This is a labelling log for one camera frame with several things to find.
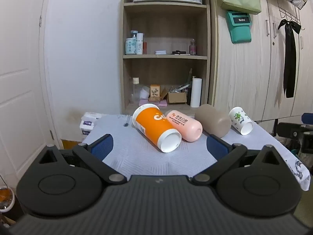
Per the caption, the wooden shelf unit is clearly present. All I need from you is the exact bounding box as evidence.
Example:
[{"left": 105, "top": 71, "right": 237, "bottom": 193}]
[{"left": 120, "top": 0, "right": 211, "bottom": 115}]

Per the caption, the black device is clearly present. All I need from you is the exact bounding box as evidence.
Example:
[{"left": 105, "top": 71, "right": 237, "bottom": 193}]
[{"left": 277, "top": 114, "right": 313, "bottom": 153}]

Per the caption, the teal hanging pouch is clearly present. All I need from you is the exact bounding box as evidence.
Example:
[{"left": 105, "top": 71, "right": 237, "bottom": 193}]
[{"left": 225, "top": 10, "right": 252, "bottom": 44}]

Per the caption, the black ribbon bow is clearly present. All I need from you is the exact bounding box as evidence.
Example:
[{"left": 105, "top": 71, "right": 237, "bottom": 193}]
[{"left": 277, "top": 19, "right": 301, "bottom": 98}]

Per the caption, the orange paper cup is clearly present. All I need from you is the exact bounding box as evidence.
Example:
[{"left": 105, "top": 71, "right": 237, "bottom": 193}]
[{"left": 132, "top": 103, "right": 183, "bottom": 153}]

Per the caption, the tissue pack with purple label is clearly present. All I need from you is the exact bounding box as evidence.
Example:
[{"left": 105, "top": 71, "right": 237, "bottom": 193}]
[{"left": 80, "top": 120, "right": 94, "bottom": 136}]

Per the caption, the taupe cup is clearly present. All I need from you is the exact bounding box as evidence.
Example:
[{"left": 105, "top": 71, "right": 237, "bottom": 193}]
[{"left": 195, "top": 104, "right": 232, "bottom": 138}]

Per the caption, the white paper roll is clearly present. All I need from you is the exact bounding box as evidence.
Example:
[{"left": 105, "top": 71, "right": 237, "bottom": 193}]
[{"left": 191, "top": 78, "right": 202, "bottom": 108}]

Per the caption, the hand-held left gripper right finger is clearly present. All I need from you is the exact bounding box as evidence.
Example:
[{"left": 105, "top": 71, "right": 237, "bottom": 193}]
[{"left": 191, "top": 134, "right": 287, "bottom": 186}]

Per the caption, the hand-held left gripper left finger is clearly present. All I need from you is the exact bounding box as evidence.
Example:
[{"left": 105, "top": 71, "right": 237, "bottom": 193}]
[{"left": 36, "top": 134, "right": 128, "bottom": 185}]

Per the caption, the yellow box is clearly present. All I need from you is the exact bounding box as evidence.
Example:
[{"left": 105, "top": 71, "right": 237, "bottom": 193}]
[{"left": 61, "top": 139, "right": 82, "bottom": 149}]

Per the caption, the wooden wardrobe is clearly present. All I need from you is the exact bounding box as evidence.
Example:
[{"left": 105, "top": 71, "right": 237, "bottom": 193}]
[{"left": 208, "top": 0, "right": 313, "bottom": 125}]

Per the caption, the white round bin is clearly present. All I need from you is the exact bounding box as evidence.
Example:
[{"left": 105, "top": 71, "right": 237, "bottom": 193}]
[{"left": 0, "top": 187, "right": 15, "bottom": 212}]

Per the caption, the open cardboard box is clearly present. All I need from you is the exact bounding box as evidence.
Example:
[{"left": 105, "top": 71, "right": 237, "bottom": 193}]
[{"left": 167, "top": 92, "right": 187, "bottom": 104}]

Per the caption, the pale blue patterned tablecloth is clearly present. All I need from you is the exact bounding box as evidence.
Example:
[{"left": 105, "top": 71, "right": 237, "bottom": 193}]
[{"left": 82, "top": 114, "right": 311, "bottom": 191}]

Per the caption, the clear bottle with beige lid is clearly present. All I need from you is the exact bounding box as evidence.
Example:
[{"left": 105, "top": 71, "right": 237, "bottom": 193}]
[{"left": 129, "top": 77, "right": 140, "bottom": 103}]

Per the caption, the small white cup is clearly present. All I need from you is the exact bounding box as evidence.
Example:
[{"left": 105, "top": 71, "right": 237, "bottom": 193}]
[{"left": 139, "top": 86, "right": 150, "bottom": 100}]

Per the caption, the beige box with flower print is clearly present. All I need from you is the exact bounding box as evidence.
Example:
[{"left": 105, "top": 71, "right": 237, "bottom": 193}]
[{"left": 150, "top": 85, "right": 161, "bottom": 101}]

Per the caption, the white cup with green print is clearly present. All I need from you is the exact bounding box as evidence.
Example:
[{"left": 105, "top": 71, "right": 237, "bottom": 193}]
[{"left": 228, "top": 107, "right": 254, "bottom": 136}]

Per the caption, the white door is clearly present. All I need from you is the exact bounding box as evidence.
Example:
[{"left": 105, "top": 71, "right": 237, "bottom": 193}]
[{"left": 0, "top": 0, "right": 61, "bottom": 184}]

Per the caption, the pink cup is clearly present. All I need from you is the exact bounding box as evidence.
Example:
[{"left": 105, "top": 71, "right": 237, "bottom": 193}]
[{"left": 165, "top": 110, "right": 203, "bottom": 142}]

